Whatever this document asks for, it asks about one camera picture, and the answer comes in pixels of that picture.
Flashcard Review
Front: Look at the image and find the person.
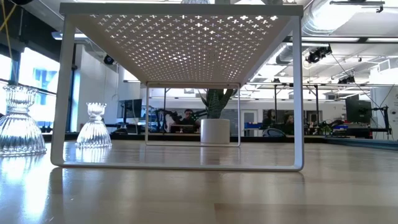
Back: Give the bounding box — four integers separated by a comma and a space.
281, 113, 296, 135
262, 108, 277, 131
178, 108, 201, 133

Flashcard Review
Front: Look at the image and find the snake plant in white pot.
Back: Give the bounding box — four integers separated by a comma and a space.
198, 88, 239, 144

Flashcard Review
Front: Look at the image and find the black computer monitor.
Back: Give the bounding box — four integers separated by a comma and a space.
345, 94, 373, 124
117, 98, 143, 119

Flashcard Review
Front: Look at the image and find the white perforated metal shelf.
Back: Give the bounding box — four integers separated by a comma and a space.
50, 2, 305, 172

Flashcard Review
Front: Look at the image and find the black office chair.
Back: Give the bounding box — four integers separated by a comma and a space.
262, 128, 287, 138

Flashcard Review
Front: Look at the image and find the long ceiling light strip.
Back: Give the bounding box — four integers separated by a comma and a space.
300, 36, 398, 44

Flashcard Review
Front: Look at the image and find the white ceiling light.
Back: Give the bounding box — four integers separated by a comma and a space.
51, 30, 91, 41

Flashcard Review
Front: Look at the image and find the black aluminium table frame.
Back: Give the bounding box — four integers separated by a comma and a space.
0, 132, 398, 152

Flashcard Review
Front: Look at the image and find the black station frame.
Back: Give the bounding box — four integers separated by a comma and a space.
273, 83, 321, 128

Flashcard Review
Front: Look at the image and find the black ceiling camera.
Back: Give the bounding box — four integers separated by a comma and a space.
305, 45, 333, 65
338, 75, 356, 85

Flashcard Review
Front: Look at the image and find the silver ceiling duct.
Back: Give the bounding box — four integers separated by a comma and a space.
275, 0, 361, 66

